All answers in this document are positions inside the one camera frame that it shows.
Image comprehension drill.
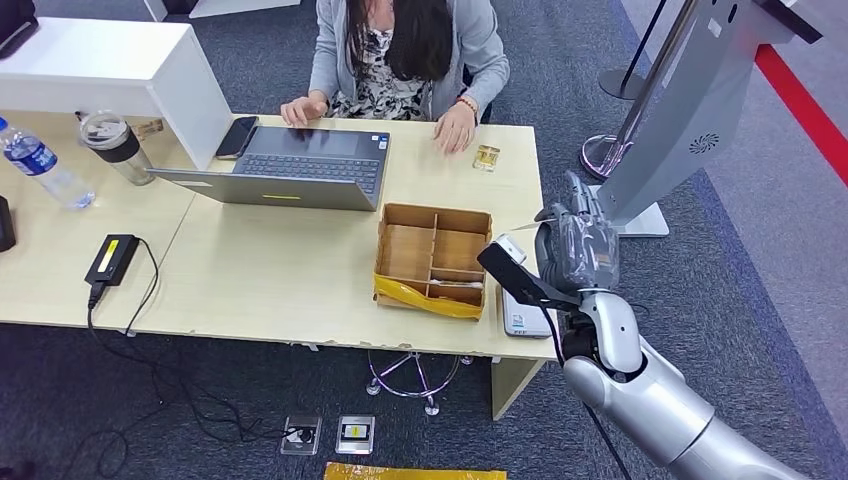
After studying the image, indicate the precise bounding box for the black desk object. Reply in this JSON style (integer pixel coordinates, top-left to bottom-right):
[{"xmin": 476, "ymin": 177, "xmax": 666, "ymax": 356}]
[{"xmin": 0, "ymin": 195, "xmax": 17, "ymax": 254}]

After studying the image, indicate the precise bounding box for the cardboard divider box yellow tape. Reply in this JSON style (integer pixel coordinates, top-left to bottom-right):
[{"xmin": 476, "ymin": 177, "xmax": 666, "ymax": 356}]
[{"xmin": 372, "ymin": 201, "xmax": 495, "ymax": 323}]

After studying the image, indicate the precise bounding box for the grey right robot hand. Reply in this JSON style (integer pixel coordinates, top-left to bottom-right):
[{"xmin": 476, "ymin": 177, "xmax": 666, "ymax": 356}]
[{"xmin": 533, "ymin": 170, "xmax": 622, "ymax": 295}]

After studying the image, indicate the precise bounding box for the thick black power cord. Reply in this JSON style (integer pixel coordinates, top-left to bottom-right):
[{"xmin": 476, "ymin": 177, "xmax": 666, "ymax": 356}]
[{"xmin": 59, "ymin": 281, "xmax": 316, "ymax": 480}]

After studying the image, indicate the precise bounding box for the plastic water bottle blue label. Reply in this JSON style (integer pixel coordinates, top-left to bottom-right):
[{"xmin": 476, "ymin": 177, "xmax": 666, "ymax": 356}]
[{"xmin": 0, "ymin": 117, "xmax": 97, "ymax": 211}]

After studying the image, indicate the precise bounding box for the black stanchion post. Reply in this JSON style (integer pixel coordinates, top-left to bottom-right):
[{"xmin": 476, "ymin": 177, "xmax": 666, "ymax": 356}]
[{"xmin": 597, "ymin": 0, "xmax": 669, "ymax": 102}]

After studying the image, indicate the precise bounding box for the black smartphone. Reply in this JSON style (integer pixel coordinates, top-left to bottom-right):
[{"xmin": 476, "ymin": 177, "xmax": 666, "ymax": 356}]
[{"xmin": 214, "ymin": 115, "xmax": 260, "ymax": 161}]

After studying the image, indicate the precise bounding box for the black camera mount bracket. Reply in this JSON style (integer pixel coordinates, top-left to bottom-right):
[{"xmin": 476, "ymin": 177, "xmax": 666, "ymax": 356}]
[{"xmin": 476, "ymin": 241, "xmax": 584, "ymax": 313}]

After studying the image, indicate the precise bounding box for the black device on cabinet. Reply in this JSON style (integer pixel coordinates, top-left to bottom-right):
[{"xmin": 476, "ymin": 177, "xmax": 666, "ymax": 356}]
[{"xmin": 0, "ymin": 0, "xmax": 39, "ymax": 61}]

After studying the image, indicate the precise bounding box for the silver kiosk stand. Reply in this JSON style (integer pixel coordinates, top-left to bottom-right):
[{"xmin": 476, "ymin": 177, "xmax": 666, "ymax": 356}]
[{"xmin": 582, "ymin": 0, "xmax": 824, "ymax": 239}]

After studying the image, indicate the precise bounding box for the grey laptop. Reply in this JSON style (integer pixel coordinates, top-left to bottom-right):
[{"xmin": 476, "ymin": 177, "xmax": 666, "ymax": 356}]
[{"xmin": 145, "ymin": 125, "xmax": 392, "ymax": 213}]

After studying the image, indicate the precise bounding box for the yellow taped flat package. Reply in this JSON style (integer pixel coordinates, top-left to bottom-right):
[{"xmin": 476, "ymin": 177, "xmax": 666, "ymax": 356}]
[{"xmin": 323, "ymin": 461, "xmax": 509, "ymax": 480}]

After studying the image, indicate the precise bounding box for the clear tumbler black band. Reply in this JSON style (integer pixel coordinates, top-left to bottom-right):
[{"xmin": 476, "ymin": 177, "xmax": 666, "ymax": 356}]
[{"xmin": 77, "ymin": 110, "xmax": 156, "ymax": 187}]

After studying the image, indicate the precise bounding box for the chrome stool base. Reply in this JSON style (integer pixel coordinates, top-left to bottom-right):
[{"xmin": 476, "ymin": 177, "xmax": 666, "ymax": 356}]
[{"xmin": 365, "ymin": 351, "xmax": 476, "ymax": 418}]

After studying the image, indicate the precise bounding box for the floor socket yellow sticker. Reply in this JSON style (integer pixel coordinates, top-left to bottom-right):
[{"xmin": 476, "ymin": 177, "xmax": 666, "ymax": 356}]
[{"xmin": 334, "ymin": 415, "xmax": 377, "ymax": 456}]

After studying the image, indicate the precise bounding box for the person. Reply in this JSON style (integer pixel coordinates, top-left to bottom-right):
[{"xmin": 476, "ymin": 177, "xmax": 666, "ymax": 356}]
[{"xmin": 279, "ymin": 0, "xmax": 511, "ymax": 155}]

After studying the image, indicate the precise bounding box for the grey card reader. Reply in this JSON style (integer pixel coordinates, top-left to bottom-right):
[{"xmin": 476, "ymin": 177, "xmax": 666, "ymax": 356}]
[{"xmin": 500, "ymin": 288, "xmax": 556, "ymax": 340}]

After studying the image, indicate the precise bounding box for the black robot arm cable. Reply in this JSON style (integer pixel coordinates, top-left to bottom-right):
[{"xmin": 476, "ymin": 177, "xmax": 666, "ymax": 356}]
[{"xmin": 538, "ymin": 301, "xmax": 634, "ymax": 480}]

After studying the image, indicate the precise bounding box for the chrome stanchion post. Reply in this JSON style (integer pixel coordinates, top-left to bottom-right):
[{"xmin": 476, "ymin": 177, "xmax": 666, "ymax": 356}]
[{"xmin": 579, "ymin": 0, "xmax": 700, "ymax": 181}]

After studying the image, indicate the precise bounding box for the person's right hand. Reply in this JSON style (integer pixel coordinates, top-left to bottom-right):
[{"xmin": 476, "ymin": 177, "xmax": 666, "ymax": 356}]
[{"xmin": 280, "ymin": 95, "xmax": 329, "ymax": 128}]

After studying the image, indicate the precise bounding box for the white furniture piece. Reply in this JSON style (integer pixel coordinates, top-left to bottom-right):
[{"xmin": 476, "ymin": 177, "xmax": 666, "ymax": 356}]
[{"xmin": 142, "ymin": 0, "xmax": 303, "ymax": 23}]

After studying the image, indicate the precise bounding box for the wooden desk leg panel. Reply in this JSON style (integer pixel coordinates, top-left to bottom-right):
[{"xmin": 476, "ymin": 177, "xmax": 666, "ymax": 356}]
[{"xmin": 490, "ymin": 357, "xmax": 546, "ymax": 423}]

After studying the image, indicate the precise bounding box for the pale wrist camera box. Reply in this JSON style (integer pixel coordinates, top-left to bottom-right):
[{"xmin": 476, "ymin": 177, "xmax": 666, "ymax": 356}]
[{"xmin": 494, "ymin": 233, "xmax": 529, "ymax": 266}]

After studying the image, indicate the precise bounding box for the black power adapter yellow label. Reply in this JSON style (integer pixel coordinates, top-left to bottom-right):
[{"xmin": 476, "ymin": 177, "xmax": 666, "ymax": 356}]
[{"xmin": 84, "ymin": 233, "xmax": 141, "ymax": 288}]

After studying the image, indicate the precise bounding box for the white desk cabinet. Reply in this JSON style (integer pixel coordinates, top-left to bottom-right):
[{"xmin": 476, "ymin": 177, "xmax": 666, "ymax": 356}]
[{"xmin": 0, "ymin": 17, "xmax": 234, "ymax": 172}]

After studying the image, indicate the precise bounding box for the gold card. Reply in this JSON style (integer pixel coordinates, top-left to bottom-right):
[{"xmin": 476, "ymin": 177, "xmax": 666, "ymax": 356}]
[{"xmin": 472, "ymin": 143, "xmax": 502, "ymax": 174}]

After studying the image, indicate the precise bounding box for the thin black adapter cable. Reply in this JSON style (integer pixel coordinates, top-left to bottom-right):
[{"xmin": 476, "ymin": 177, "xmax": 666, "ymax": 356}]
[{"xmin": 123, "ymin": 237, "xmax": 162, "ymax": 336}]

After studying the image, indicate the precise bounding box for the person's left hand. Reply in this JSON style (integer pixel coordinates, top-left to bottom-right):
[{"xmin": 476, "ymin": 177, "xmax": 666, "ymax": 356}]
[{"xmin": 433, "ymin": 102, "xmax": 478, "ymax": 155}]

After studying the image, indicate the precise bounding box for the floor socket with plug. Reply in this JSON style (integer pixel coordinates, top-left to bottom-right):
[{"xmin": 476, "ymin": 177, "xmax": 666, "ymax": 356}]
[{"xmin": 279, "ymin": 415, "xmax": 324, "ymax": 458}]

